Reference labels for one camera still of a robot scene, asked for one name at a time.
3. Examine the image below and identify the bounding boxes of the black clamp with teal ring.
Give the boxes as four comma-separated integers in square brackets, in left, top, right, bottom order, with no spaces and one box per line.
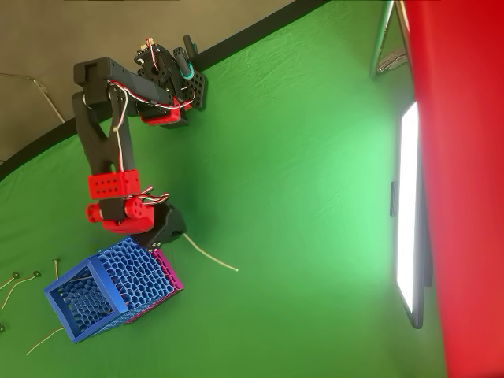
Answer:
[172,46,195,80]

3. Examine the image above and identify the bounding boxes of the red white wrist cable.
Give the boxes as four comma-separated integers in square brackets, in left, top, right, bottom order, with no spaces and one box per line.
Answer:
[135,187,170,206]

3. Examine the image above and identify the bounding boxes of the chrome tube stand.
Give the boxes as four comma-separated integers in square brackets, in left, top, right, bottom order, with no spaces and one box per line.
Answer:
[369,0,410,82]

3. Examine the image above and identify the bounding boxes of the blue and pink mesh basket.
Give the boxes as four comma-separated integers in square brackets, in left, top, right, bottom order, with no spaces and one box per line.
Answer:
[42,235,185,344]

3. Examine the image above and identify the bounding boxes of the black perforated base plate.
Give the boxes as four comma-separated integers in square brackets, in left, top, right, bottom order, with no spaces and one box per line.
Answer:
[181,69,207,113]

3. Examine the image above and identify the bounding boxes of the thin grey metal rod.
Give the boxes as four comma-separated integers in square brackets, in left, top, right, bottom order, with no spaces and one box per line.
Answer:
[0,72,66,124]

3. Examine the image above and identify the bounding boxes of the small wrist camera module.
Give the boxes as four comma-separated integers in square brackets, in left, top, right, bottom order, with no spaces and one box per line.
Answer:
[135,231,163,250]

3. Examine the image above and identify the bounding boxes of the black flat light panel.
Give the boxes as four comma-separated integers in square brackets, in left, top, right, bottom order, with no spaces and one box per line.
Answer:
[389,100,434,330]

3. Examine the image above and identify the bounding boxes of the green table cloth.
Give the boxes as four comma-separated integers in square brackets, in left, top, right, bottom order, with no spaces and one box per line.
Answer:
[0,0,447,378]

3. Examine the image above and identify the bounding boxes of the red white servo cable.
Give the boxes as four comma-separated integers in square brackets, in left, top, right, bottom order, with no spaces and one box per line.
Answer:
[108,80,195,111]

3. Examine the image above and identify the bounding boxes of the red blurred foreground holder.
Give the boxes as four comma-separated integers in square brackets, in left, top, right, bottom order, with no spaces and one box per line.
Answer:
[401,0,504,378]

